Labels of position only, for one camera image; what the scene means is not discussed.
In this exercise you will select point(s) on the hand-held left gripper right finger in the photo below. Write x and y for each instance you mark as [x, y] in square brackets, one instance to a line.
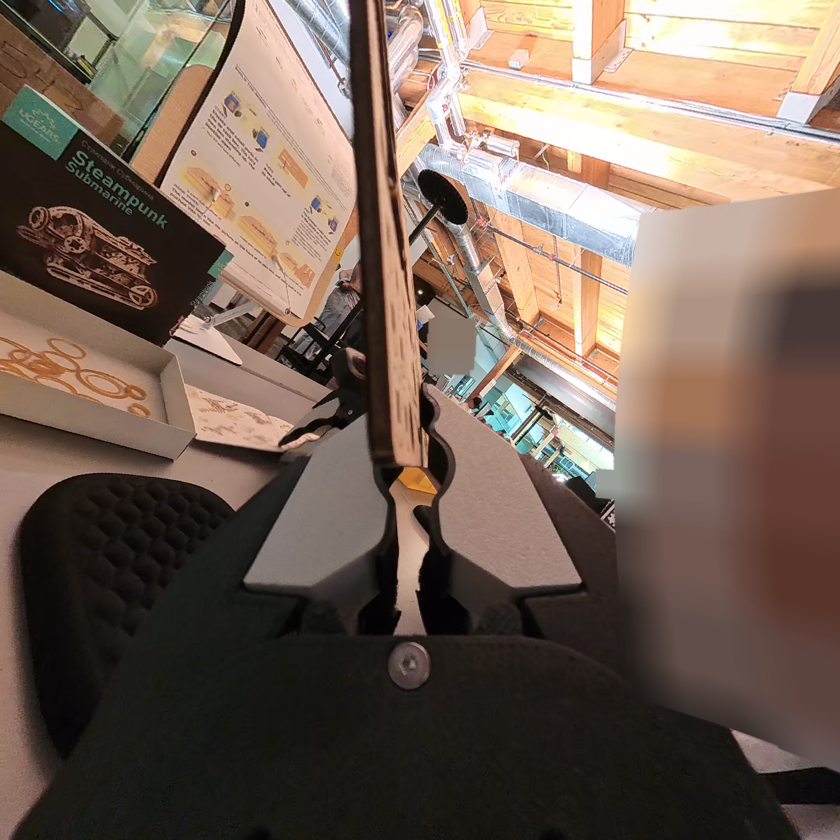
[505, 518]

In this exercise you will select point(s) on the white document stand base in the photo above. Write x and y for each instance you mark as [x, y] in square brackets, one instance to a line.
[210, 344]

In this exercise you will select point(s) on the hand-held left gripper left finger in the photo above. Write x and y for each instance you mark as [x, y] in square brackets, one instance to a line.
[315, 525]

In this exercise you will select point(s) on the printed parts sheet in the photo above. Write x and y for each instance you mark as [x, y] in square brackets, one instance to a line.
[229, 420]

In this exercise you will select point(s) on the large silver air duct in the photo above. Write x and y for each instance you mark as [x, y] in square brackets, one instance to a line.
[551, 197]

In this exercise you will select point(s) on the glass display case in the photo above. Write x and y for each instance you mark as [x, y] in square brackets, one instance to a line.
[131, 46]

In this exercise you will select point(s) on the black toothed disc on rod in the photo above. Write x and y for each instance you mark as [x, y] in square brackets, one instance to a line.
[443, 193]

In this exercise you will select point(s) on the laser-cut wooden parts sheet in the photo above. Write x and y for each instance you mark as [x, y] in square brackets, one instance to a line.
[387, 229]

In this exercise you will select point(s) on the black spring clamp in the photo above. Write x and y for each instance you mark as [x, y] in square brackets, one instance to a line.
[344, 394]

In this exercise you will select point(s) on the open instruction booklet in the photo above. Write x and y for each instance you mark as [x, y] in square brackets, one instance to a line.
[262, 164]

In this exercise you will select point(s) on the white shallow cardboard tray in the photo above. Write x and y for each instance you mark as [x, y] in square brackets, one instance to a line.
[79, 413]

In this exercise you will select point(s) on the brown backing board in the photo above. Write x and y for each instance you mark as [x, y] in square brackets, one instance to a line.
[187, 118]

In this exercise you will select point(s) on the slim spiral air duct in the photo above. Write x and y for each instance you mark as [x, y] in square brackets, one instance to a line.
[476, 275]

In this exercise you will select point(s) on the dark model kit box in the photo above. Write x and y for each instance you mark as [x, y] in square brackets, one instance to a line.
[98, 216]

